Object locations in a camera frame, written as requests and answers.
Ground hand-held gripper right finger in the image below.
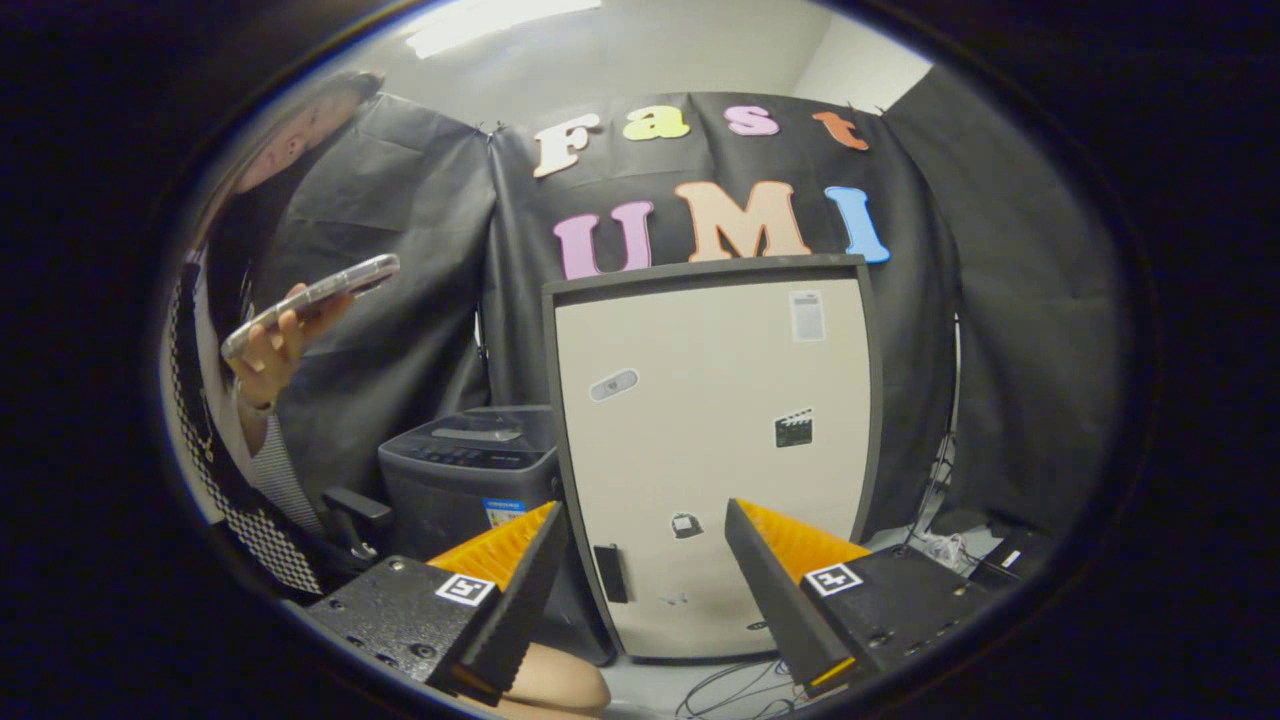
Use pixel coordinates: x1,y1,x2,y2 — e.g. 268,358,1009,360
723,498,991,701

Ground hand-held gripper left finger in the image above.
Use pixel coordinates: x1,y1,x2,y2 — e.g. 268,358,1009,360
300,500,567,707

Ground grey washing machine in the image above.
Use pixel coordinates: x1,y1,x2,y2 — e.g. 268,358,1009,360
378,405,616,666

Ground grey washing machine lid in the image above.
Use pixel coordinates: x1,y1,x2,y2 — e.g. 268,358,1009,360
425,405,557,451

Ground person's bare knee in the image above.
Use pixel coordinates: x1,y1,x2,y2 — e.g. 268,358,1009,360
500,642,611,717

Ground black chair armrest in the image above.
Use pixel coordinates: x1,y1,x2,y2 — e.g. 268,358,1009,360
320,487,393,561

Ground black backdrop cloth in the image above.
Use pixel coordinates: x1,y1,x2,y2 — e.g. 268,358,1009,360
250,65,1126,541

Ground light-coloured smartphone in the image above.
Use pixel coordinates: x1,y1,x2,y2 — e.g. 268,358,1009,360
220,253,401,361

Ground black cabinet handle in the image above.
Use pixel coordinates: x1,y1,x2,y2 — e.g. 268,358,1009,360
593,543,629,604

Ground black floor cables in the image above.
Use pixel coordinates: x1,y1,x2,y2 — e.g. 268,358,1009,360
675,658,801,720

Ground hanging cable bundle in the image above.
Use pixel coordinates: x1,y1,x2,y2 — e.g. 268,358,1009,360
905,430,966,571

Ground beige cabinet with dark frame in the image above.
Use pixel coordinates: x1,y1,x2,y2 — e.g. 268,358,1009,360
541,253,885,663

